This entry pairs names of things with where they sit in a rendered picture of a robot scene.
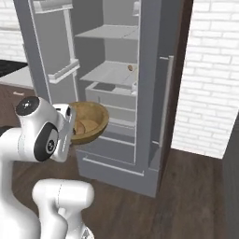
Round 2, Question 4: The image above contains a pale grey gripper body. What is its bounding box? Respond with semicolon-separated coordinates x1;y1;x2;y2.
52;105;77;163

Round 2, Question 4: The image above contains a brown wooden bowl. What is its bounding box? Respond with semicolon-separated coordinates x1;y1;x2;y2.
67;101;111;146

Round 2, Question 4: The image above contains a grey fridge shelf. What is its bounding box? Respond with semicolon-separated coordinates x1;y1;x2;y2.
74;24;140;42
79;60;138;89

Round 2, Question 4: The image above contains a grey fridge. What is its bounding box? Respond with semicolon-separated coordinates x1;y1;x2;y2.
70;0;185;199

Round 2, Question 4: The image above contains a grey open fridge door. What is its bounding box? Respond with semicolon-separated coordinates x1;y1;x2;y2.
13;0;81;105

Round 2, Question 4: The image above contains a grey crisper drawer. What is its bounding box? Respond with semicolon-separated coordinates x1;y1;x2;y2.
84;81;138;110

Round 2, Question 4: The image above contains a white door bin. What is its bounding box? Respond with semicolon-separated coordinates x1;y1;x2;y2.
32;0;66;14
47;58;81;85

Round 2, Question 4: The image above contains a grey freezer drawer front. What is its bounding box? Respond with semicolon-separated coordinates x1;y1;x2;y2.
76;145;161;199

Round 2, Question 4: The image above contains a black hob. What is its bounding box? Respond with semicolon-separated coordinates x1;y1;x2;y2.
0;59;29;78

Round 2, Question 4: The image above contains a dark brown tall panel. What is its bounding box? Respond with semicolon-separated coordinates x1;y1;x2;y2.
158;0;194;190

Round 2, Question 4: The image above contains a dark grey cabinet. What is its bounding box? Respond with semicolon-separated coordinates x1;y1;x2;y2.
221;111;239;239

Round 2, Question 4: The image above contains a grey freezer drawer handle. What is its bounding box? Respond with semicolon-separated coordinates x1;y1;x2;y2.
81;156;146;177

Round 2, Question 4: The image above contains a long grey door handle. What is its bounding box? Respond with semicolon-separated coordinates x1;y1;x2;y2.
158;55;175;148

